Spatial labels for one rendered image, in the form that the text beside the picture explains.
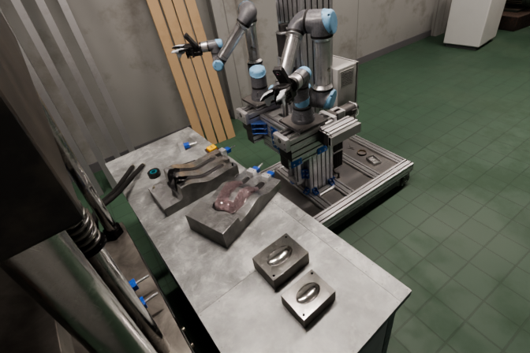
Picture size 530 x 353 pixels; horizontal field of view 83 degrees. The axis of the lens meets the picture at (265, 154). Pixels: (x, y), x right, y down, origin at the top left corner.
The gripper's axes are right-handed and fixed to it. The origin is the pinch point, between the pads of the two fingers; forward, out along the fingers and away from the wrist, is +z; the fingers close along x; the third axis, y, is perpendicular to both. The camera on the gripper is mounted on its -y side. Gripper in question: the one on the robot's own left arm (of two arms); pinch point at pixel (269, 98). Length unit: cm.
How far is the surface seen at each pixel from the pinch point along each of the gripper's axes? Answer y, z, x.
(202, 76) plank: 38, -148, 191
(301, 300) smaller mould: 65, 43, -22
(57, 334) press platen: -6, 98, -21
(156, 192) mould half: 49, 22, 81
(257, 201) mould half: 55, 6, 19
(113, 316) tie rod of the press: -12, 93, -34
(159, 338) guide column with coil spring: 55, 80, 14
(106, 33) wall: -31, -97, 249
